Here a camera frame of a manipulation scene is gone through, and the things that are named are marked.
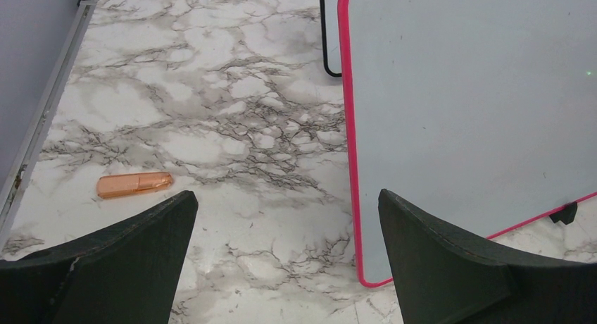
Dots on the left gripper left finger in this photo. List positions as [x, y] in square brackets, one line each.
[127, 272]

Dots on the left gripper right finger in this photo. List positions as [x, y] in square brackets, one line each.
[445, 274]

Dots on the pink framed whiteboard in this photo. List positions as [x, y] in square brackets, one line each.
[480, 112]

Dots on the black framed whiteboard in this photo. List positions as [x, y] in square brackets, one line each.
[330, 37]

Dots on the orange marker cap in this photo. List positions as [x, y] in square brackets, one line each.
[116, 186]

